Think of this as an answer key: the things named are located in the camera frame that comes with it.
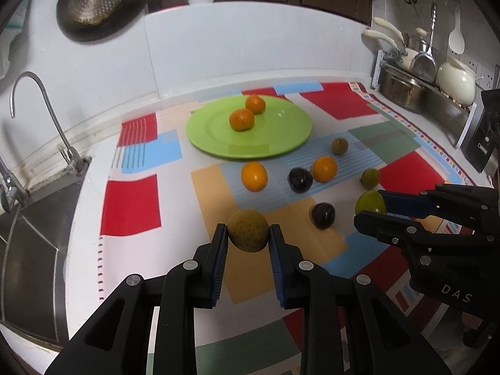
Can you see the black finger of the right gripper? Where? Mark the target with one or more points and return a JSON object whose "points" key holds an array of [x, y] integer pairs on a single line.
{"points": [[467, 205], [394, 238]]}

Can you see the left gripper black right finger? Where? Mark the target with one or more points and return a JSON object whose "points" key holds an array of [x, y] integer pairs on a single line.
{"points": [[348, 327]]}

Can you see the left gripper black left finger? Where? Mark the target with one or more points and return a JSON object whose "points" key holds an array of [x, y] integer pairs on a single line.
{"points": [[115, 339]]}

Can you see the yellow-green round fruit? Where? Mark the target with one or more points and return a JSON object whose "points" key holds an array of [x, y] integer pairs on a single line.
{"points": [[371, 201]]}

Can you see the dark purple plum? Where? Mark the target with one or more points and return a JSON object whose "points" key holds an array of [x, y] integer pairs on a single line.
{"points": [[300, 180], [323, 215]]}

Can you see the speckled yellow-brown fruit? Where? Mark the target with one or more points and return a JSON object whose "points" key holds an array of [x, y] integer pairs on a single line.
{"points": [[248, 230]]}

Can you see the brownish green round fruit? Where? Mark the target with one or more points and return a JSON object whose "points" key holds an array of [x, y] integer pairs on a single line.
{"points": [[339, 146]]}

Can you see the orange citrus fruit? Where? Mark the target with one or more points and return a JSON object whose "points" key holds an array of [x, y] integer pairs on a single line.
{"points": [[324, 169]]}

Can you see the small orange citrus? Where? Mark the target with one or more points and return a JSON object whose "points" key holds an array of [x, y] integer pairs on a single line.
{"points": [[254, 176]]}

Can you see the large orange mandarin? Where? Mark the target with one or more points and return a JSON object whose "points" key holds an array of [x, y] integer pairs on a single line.
{"points": [[241, 119]]}

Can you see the small orange mandarin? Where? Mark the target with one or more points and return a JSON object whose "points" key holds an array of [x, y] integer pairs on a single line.
{"points": [[255, 104]]}

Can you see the stainless steel sink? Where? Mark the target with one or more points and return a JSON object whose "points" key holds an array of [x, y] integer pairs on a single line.
{"points": [[34, 247]]}

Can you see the metal dish rack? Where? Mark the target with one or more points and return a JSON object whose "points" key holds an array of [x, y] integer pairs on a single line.
{"points": [[457, 119]]}

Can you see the white ceramic kettle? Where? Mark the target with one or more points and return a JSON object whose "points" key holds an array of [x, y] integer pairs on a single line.
{"points": [[458, 81]]}

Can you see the stainless steel pot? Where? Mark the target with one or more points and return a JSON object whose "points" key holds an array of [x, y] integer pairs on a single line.
{"points": [[403, 90]]}

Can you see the metal slotted spatula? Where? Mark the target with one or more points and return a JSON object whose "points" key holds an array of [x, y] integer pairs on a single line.
{"points": [[423, 64]]}

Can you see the colourful patchwork table mat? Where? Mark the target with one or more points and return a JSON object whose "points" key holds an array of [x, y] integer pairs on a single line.
{"points": [[164, 197]]}

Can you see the white rice spoon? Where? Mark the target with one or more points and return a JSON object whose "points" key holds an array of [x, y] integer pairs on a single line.
{"points": [[455, 39]]}

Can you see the lime green plate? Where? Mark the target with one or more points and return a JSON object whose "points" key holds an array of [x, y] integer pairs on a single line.
{"points": [[226, 128]]}

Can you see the cream pan handle lower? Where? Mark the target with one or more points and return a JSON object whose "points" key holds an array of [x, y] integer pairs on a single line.
{"points": [[377, 35]]}

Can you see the cream pan handle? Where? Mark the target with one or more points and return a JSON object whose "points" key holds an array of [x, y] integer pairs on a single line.
{"points": [[377, 35], [398, 36]]}

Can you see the cream pan handle upper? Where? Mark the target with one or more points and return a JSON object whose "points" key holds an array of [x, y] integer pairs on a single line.
{"points": [[398, 36]]}

